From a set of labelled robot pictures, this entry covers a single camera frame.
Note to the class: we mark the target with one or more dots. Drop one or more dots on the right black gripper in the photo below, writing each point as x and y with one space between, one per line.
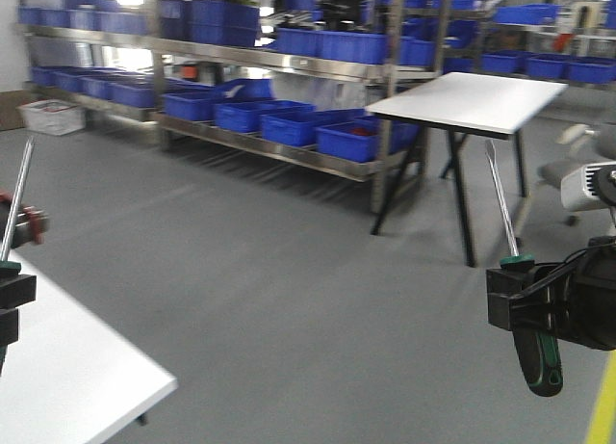
572 301

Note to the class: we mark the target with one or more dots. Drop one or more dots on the white red basket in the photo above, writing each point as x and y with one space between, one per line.
53 117

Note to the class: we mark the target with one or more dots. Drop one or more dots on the white folding table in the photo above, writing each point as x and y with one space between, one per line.
489 106

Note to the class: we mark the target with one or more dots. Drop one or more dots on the red conveyor end bracket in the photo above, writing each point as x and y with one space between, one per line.
31 223

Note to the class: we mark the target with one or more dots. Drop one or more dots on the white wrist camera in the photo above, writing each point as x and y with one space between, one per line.
590 187

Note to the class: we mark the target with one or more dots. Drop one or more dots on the green black screwdriver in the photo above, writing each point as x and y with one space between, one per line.
10 316
538 353

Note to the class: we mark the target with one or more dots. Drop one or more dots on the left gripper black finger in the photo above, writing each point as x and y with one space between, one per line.
17 290

